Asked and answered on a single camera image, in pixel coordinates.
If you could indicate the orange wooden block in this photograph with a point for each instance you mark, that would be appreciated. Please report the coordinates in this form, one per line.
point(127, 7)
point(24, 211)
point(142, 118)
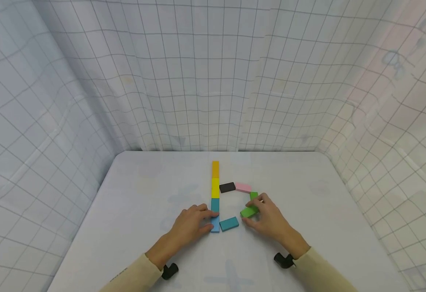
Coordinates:
point(215, 169)

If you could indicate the yellow wooden block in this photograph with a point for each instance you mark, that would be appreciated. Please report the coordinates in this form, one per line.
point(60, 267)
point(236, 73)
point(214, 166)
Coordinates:
point(215, 187)

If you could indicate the person's left index finger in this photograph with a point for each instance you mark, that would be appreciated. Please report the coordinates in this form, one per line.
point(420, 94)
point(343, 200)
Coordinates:
point(209, 218)

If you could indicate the person's left thumb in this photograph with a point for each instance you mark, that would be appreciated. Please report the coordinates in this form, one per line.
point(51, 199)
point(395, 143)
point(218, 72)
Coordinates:
point(205, 230)

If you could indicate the person's left fingers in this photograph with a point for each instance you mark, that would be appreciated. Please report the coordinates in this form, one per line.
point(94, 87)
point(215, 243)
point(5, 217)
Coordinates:
point(197, 208)

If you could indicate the pink wooden block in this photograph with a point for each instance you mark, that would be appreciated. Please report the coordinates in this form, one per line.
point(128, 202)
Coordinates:
point(243, 187)

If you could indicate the light blue wooden block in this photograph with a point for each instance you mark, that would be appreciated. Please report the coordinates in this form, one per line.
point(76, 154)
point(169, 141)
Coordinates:
point(216, 227)

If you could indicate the person's left forearm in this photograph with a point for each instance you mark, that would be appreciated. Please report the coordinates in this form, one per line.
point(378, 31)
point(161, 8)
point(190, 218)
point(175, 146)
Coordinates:
point(134, 278)

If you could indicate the person's right fingers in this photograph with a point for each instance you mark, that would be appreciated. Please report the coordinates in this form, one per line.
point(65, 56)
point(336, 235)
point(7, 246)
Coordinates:
point(267, 198)

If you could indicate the black wooden block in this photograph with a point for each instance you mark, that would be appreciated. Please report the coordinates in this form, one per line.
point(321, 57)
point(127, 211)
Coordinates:
point(227, 187)

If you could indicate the black wrist band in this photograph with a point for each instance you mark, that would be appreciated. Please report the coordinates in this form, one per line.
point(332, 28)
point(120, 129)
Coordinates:
point(170, 271)
point(283, 260)

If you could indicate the person's left hand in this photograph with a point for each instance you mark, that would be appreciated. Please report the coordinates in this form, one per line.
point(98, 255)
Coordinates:
point(183, 235)

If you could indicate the teal wooden block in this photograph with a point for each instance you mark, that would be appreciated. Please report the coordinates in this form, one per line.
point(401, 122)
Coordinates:
point(215, 205)
point(229, 224)

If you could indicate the person's right thumb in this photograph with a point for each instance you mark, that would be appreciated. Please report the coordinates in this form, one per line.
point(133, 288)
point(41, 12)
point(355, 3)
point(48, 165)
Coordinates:
point(250, 225)

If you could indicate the person's right hand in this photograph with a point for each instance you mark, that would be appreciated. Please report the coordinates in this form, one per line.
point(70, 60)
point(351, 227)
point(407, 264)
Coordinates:
point(275, 227)

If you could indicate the person's right forearm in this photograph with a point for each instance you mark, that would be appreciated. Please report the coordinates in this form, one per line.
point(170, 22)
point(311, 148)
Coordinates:
point(322, 275)

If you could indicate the person's right index finger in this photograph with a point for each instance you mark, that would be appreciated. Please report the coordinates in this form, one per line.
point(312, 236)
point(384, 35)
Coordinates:
point(259, 209)

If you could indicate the green wooden block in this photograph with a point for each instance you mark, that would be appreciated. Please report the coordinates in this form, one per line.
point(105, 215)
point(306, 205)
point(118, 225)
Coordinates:
point(254, 195)
point(248, 211)

